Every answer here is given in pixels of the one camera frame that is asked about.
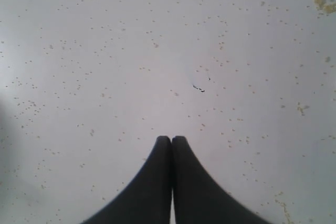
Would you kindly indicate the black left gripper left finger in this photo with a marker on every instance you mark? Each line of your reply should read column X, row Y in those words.
column 147, row 198

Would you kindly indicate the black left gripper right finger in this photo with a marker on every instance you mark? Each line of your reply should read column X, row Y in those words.
column 197, row 197

